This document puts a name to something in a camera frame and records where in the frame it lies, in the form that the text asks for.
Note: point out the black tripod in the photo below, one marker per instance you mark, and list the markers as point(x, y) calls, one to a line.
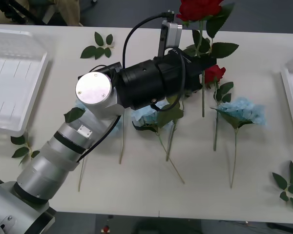
point(31, 13)

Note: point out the pale blue flower tan stem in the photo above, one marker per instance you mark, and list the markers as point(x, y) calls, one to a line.
point(146, 117)

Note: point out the silver and black left arm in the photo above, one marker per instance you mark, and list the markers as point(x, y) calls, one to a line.
point(63, 146)

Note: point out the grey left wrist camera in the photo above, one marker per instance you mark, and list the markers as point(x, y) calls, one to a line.
point(173, 34)

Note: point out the red rose with green stem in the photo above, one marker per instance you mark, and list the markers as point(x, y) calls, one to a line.
point(171, 143)
point(216, 73)
point(197, 7)

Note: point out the tan cloth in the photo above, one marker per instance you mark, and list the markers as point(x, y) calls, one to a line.
point(70, 12)

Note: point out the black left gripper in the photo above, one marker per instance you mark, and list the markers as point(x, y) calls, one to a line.
point(183, 73)

